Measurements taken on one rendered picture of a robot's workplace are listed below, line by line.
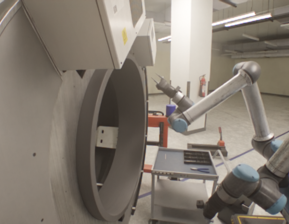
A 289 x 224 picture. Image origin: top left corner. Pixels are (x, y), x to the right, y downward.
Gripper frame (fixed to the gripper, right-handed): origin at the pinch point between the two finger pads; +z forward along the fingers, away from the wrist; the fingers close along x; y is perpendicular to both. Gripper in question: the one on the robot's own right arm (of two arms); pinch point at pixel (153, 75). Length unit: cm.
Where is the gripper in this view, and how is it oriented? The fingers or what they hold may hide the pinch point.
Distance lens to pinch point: 114.0
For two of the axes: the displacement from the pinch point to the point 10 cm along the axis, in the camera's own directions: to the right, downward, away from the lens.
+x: 6.1, -7.3, 3.1
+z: -7.7, -6.3, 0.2
